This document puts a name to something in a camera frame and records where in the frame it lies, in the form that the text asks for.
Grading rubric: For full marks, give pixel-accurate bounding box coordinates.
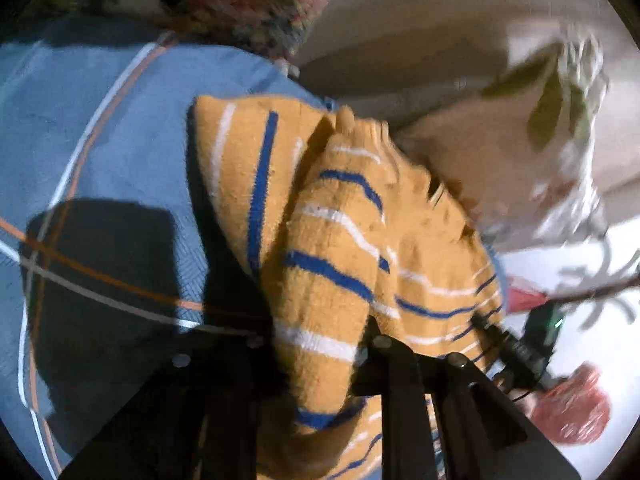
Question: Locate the red crinkled object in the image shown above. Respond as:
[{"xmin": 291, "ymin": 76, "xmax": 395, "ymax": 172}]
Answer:
[{"xmin": 530, "ymin": 364, "xmax": 612, "ymax": 445}]

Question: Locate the yellow striped sweater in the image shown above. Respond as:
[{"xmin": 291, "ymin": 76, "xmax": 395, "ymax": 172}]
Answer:
[{"xmin": 190, "ymin": 94, "xmax": 508, "ymax": 480}]

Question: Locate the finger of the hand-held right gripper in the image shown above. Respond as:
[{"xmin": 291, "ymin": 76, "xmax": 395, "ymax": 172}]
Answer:
[{"xmin": 472, "ymin": 312, "xmax": 548, "ymax": 396}]

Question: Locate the blue plaid bedsheet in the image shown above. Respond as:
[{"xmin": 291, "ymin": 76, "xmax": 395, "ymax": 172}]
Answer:
[{"xmin": 0, "ymin": 15, "xmax": 331, "ymax": 480}]

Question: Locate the white pillow with dark flowers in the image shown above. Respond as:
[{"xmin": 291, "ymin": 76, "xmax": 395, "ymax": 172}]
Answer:
[{"xmin": 30, "ymin": 0, "xmax": 358, "ymax": 63}]

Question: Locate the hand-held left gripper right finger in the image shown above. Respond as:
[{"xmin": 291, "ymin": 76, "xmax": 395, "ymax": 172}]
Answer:
[{"xmin": 350, "ymin": 317, "xmax": 581, "ymax": 480}]

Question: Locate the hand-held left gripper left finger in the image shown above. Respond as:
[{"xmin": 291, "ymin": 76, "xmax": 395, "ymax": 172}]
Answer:
[{"xmin": 60, "ymin": 335, "xmax": 296, "ymax": 480}]

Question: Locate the white pillow with green leaves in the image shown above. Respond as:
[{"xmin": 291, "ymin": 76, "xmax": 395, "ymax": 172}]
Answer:
[{"xmin": 395, "ymin": 25, "xmax": 640, "ymax": 341}]

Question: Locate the beige curtain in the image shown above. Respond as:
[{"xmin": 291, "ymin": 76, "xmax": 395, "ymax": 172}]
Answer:
[{"xmin": 295, "ymin": 0, "xmax": 640, "ymax": 126}]

